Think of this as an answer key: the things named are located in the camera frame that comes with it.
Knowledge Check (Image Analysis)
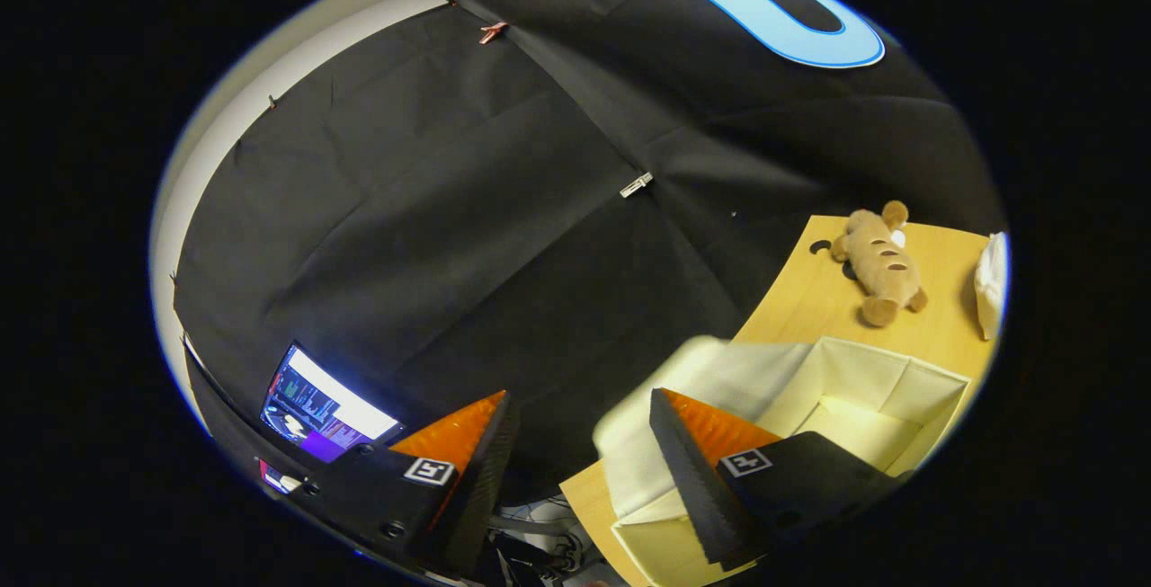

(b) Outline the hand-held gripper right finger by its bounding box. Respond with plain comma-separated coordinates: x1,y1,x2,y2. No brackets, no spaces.
648,387,911,572

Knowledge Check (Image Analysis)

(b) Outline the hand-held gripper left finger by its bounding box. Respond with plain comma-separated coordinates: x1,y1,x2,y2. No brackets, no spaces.
288,389,521,581

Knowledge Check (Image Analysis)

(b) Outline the cream fabric storage box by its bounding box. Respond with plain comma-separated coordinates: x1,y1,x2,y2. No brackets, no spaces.
593,335,974,587

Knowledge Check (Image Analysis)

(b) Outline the computer monitor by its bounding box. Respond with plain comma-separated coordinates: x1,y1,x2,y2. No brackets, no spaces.
260,343,403,464

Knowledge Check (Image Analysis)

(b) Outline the brown plush toy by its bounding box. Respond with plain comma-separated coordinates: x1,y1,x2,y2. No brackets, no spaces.
829,200,930,329

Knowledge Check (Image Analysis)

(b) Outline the black backdrop cloth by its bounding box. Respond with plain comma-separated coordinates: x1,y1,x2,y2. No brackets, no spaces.
171,0,1008,516

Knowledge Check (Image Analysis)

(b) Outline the white plush bundle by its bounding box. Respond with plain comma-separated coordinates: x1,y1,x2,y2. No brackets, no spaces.
974,232,1009,342

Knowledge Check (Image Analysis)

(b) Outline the bundle of cables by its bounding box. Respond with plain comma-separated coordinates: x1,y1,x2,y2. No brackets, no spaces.
490,495,617,583

